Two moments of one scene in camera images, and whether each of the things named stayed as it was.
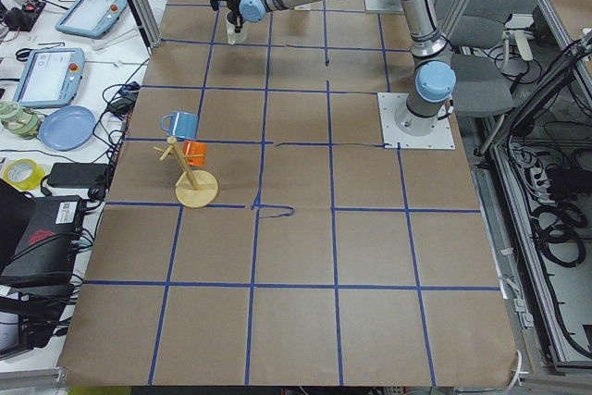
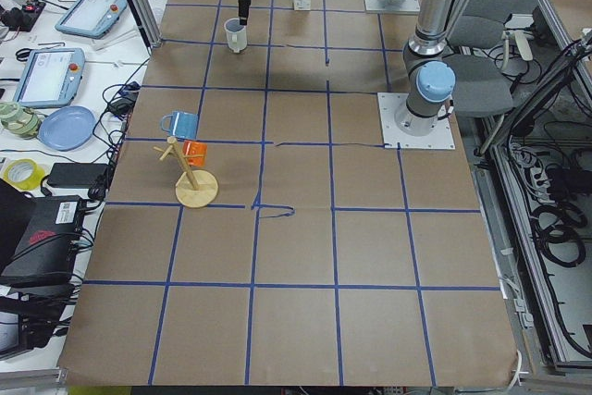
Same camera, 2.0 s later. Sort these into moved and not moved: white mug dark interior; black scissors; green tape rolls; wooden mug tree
Moved: white mug dark interior
Not moved: green tape rolls; wooden mug tree; black scissors
